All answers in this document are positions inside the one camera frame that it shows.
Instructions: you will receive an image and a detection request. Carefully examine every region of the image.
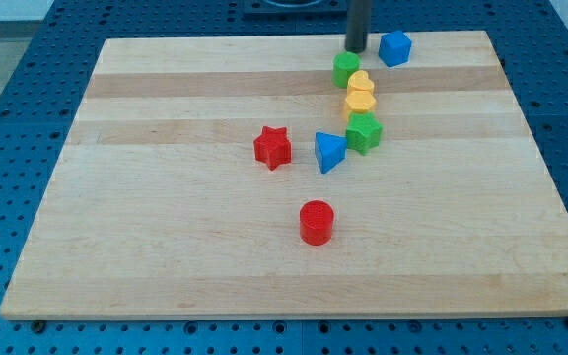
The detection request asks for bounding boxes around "green star block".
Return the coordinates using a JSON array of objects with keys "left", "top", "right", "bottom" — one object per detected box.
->
[{"left": 345, "top": 112, "right": 383, "bottom": 155}]

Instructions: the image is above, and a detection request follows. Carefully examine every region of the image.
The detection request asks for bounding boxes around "green cylinder block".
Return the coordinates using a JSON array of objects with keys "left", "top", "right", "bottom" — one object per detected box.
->
[{"left": 332, "top": 51, "right": 360, "bottom": 88}]

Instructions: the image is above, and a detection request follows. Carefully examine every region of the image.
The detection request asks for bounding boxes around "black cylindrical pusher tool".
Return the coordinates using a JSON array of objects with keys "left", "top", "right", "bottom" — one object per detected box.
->
[{"left": 344, "top": 0, "right": 373, "bottom": 53}]

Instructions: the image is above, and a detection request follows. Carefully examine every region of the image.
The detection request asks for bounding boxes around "yellow heart block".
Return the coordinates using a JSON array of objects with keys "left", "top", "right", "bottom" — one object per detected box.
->
[{"left": 347, "top": 70, "right": 375, "bottom": 95}]

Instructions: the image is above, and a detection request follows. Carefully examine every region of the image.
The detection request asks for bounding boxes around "wooden board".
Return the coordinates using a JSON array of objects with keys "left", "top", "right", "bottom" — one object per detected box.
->
[{"left": 0, "top": 31, "right": 568, "bottom": 320}]

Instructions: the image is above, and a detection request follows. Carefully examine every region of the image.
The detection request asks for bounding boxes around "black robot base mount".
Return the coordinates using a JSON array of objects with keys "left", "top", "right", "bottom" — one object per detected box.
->
[{"left": 241, "top": 0, "right": 348, "bottom": 15}]

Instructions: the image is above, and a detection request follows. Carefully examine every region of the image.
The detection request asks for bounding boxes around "yellow hexagon block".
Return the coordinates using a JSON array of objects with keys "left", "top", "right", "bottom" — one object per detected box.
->
[{"left": 343, "top": 91, "right": 377, "bottom": 121}]

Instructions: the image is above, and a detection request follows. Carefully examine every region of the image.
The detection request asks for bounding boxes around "blue cube block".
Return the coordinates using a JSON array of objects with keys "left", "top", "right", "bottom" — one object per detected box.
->
[{"left": 379, "top": 31, "right": 412, "bottom": 67}]

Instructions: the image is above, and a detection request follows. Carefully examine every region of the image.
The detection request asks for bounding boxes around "red star block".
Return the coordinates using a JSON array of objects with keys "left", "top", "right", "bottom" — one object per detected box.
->
[{"left": 253, "top": 126, "right": 292, "bottom": 171}]

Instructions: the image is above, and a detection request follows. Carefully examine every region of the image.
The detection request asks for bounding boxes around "blue triangle block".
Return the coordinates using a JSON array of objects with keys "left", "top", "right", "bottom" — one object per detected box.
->
[{"left": 315, "top": 132, "right": 347, "bottom": 174}]

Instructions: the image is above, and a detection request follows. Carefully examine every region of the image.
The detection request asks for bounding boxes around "red cylinder block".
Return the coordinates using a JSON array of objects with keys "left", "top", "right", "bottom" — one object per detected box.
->
[{"left": 300, "top": 200, "right": 334, "bottom": 246}]

